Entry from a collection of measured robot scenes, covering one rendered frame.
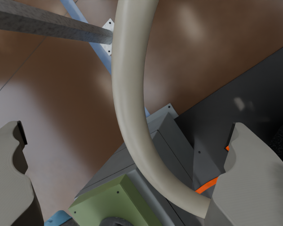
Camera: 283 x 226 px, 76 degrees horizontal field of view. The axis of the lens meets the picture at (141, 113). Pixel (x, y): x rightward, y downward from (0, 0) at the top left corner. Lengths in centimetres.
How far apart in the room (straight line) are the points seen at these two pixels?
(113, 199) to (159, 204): 19
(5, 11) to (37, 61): 125
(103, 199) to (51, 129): 147
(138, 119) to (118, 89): 4
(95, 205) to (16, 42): 178
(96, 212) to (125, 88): 75
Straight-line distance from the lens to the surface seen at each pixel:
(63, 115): 200
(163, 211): 85
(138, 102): 17
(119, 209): 81
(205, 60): 144
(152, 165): 22
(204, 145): 158
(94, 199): 83
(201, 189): 181
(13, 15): 87
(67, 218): 72
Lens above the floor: 144
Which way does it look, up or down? 66 degrees down
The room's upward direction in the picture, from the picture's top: 134 degrees counter-clockwise
